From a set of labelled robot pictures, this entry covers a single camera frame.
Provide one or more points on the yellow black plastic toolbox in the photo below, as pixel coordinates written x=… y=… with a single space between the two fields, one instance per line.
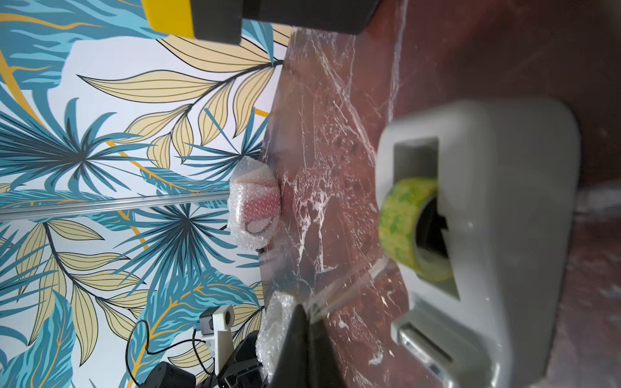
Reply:
x=222 y=21

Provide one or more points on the clear bubble wrap sheet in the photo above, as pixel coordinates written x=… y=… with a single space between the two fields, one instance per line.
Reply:
x=273 y=331
x=247 y=171

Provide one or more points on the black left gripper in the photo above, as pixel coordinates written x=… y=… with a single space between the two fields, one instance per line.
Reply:
x=243 y=367

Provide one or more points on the red mug black handle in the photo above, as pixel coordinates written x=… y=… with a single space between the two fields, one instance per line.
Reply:
x=261 y=206

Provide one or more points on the green patterned tape roll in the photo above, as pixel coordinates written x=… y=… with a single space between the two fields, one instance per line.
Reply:
x=410 y=229

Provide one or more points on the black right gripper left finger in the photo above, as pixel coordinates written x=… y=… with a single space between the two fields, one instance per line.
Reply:
x=292 y=367

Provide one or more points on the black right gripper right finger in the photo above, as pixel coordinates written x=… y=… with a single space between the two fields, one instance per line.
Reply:
x=323 y=370

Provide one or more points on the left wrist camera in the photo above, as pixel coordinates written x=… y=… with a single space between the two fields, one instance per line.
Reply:
x=215 y=326

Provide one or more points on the left aluminium corner post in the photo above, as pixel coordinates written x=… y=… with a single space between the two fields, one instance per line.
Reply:
x=82 y=207

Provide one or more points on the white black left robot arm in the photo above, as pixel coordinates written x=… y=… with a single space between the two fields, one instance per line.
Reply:
x=168 y=375

